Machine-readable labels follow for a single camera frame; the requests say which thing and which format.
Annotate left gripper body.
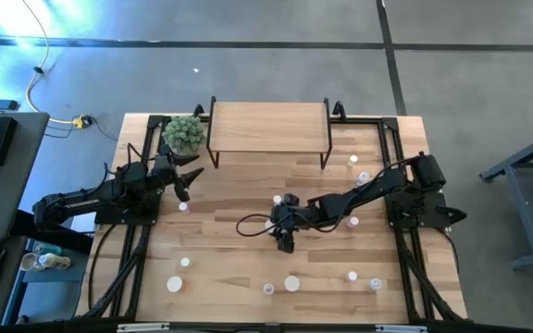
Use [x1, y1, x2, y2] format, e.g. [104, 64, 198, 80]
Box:
[148, 157, 179, 191]

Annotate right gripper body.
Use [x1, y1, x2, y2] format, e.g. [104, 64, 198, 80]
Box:
[273, 203, 316, 232]

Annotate potted green plant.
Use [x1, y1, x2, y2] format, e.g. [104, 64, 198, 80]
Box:
[162, 115, 206, 156]

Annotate teal container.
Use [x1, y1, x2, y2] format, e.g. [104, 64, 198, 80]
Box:
[32, 242, 63, 256]

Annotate white plastic bottle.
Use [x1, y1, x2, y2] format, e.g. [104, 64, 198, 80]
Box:
[38, 253, 72, 272]

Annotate dark grey desk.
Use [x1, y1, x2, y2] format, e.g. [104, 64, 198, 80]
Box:
[0, 110, 51, 327]

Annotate white mug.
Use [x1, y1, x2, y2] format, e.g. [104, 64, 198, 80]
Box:
[19, 252, 41, 273]

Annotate blue-grey metal cart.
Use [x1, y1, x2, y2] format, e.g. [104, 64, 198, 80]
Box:
[478, 124, 533, 272]

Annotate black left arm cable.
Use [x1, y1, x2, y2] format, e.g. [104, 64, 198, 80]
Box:
[103, 142, 156, 179]

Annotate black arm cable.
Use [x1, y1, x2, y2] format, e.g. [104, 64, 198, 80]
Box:
[103, 142, 156, 179]
[235, 212, 355, 238]

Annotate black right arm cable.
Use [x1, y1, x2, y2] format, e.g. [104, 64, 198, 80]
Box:
[235, 212, 355, 238]

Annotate wooden shelf black metal frame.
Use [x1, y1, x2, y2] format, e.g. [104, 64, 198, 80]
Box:
[205, 95, 334, 170]

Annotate silver aluminium bracket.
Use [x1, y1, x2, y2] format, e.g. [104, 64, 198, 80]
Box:
[375, 324, 428, 333]
[117, 323, 170, 333]

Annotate pale yellow floor cable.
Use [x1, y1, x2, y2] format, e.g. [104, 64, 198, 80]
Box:
[19, 0, 79, 126]

